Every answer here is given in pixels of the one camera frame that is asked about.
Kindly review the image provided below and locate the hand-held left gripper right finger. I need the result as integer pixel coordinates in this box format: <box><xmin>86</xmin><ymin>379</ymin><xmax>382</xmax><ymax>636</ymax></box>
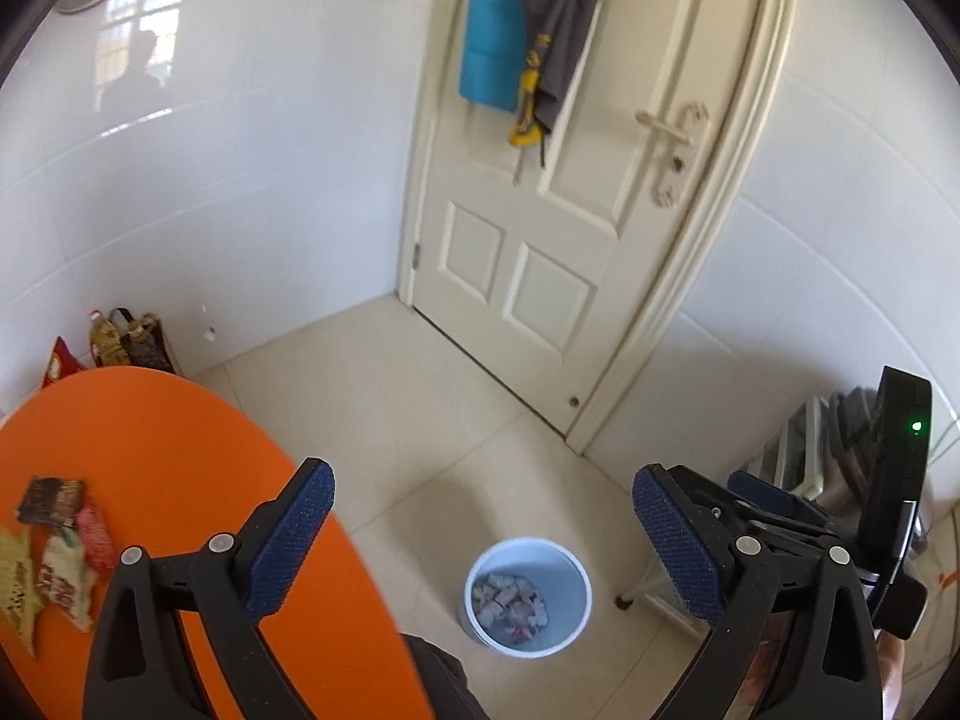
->
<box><xmin>631</xmin><ymin>463</ymin><xmax>884</xmax><ymax>720</ymax></box>

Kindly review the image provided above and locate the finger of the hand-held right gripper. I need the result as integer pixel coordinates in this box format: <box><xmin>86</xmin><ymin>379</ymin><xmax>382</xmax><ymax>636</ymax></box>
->
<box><xmin>729</xmin><ymin>469</ymin><xmax>832</xmax><ymax>524</ymax></box>
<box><xmin>666</xmin><ymin>465</ymin><xmax>839</xmax><ymax>548</ymax></box>

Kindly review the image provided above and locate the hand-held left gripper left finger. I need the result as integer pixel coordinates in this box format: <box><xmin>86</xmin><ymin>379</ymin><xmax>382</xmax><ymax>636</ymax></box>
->
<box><xmin>81</xmin><ymin>457</ymin><xmax>336</xmax><ymax>720</ymax></box>

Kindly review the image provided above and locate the white round trash bin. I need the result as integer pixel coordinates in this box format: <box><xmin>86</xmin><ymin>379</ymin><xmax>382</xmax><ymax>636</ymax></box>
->
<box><xmin>459</xmin><ymin>536</ymin><xmax>594</xmax><ymax>660</ymax></box>

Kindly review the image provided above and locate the white metal rack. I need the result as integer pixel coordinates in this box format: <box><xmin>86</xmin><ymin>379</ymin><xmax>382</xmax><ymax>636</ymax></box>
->
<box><xmin>616</xmin><ymin>390</ymin><xmax>832</xmax><ymax>640</ymax></box>

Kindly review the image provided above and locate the heap of discarded wrappers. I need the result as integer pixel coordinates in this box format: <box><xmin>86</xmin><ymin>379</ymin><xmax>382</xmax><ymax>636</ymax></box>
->
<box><xmin>472</xmin><ymin>572</ymin><xmax>552</xmax><ymax>646</ymax></box>

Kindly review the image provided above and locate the orange round table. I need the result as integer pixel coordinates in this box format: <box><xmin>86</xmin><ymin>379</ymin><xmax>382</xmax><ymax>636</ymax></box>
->
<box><xmin>0</xmin><ymin>367</ymin><xmax>437</xmax><ymax>720</ymax></box>

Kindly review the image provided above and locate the person's dark trouser leg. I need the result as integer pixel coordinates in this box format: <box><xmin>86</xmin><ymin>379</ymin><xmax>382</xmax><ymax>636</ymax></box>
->
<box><xmin>400</xmin><ymin>633</ymin><xmax>490</xmax><ymax>720</ymax></box>

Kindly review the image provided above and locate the beige red snack wrapper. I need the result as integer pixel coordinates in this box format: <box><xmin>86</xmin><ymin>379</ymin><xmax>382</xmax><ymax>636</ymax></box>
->
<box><xmin>36</xmin><ymin>527</ymin><xmax>100</xmax><ymax>632</ymax></box>

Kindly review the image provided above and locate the brown patterned bag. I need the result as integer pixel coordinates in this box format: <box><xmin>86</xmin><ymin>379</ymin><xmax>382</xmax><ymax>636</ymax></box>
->
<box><xmin>111</xmin><ymin>307</ymin><xmax>179</xmax><ymax>377</ymax></box>

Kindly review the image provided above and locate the dark brown snack wrapper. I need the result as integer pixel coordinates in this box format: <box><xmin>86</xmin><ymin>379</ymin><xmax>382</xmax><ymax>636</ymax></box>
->
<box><xmin>16</xmin><ymin>475</ymin><xmax>85</xmax><ymax>527</ymax></box>

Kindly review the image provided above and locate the gold red bag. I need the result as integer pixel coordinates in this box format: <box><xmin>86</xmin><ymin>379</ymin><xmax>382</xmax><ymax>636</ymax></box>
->
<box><xmin>88</xmin><ymin>310</ymin><xmax>130</xmax><ymax>370</ymax></box>

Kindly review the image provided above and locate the gold snack wrapper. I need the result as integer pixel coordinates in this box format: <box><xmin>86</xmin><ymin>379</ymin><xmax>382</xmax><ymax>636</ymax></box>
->
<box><xmin>0</xmin><ymin>527</ymin><xmax>47</xmax><ymax>659</ymax></box>

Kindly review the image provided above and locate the white panel door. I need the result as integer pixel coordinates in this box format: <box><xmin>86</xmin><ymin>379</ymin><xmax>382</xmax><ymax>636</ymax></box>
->
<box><xmin>397</xmin><ymin>0</ymin><xmax>802</xmax><ymax>460</ymax></box>

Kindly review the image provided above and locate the blue apron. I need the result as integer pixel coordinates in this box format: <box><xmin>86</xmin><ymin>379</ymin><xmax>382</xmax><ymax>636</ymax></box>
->
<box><xmin>458</xmin><ymin>0</ymin><xmax>547</xmax><ymax>113</ymax></box>

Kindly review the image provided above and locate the cream door handle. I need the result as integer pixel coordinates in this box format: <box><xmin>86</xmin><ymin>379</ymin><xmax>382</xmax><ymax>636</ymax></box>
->
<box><xmin>635</xmin><ymin>100</ymin><xmax>710</xmax><ymax>211</ymax></box>

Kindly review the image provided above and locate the grey apron with yellow strap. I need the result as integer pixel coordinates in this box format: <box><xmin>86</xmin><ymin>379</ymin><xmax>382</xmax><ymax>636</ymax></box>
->
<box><xmin>507</xmin><ymin>0</ymin><xmax>617</xmax><ymax>187</ymax></box>

